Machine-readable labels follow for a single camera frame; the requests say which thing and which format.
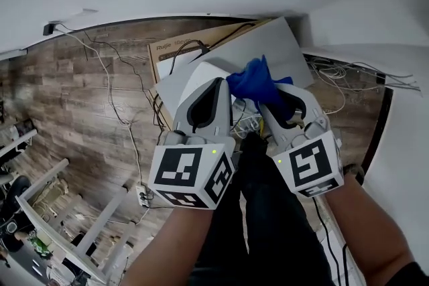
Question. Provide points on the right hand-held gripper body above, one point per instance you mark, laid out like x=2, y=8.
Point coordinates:
x=311, y=164

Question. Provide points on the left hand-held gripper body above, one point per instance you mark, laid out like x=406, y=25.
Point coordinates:
x=181, y=170

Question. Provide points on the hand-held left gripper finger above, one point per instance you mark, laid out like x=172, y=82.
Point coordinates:
x=182, y=110
x=227, y=117

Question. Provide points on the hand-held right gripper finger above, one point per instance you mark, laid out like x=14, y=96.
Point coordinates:
x=271, y=125
x=310, y=104

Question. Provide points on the blue cloth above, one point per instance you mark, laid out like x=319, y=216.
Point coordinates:
x=258, y=87

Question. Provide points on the person's right forearm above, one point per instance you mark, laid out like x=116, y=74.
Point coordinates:
x=365, y=227

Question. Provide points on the person's left forearm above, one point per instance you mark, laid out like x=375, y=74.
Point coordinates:
x=167, y=244

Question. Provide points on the white power strip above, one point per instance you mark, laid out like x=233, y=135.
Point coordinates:
x=141, y=196

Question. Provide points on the person's black clothing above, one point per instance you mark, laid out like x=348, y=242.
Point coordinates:
x=268, y=211

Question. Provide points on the flat grey network device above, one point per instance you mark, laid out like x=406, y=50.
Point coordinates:
x=268, y=43

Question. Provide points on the brown cardboard box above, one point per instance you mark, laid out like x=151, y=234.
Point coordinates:
x=214, y=37

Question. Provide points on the white table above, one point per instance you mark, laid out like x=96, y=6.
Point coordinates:
x=20, y=142
x=102, y=221

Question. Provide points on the beige bag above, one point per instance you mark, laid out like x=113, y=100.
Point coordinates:
x=50, y=192

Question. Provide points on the black power adapter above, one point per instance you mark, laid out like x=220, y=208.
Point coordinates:
x=49, y=29

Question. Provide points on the green packet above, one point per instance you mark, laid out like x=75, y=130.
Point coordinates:
x=40, y=241

